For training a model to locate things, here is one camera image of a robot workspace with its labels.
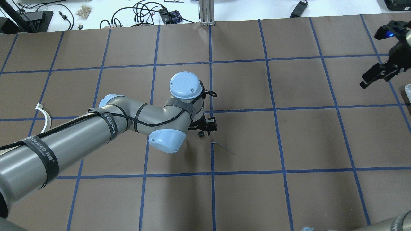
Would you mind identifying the aluminium frame post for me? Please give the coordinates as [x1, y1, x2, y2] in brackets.
[199, 0, 215, 26]

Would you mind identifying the bag of small parts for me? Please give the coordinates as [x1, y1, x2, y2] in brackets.
[76, 4, 92, 19]

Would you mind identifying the black power adapter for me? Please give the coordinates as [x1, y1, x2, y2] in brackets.
[290, 0, 308, 18]

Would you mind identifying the black monitor stand base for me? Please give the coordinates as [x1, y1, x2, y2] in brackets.
[0, 9, 54, 35]

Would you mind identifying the white curved plastic bracket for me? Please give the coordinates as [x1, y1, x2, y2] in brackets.
[35, 103, 52, 133]

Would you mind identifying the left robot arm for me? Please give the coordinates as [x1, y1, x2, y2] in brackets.
[0, 71, 217, 231]

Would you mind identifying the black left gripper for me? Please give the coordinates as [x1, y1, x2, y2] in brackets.
[189, 116, 217, 133]

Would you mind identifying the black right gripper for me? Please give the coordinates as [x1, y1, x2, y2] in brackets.
[360, 48, 411, 89]

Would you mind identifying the black cable bundle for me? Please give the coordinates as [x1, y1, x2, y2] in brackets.
[100, 0, 195, 29]

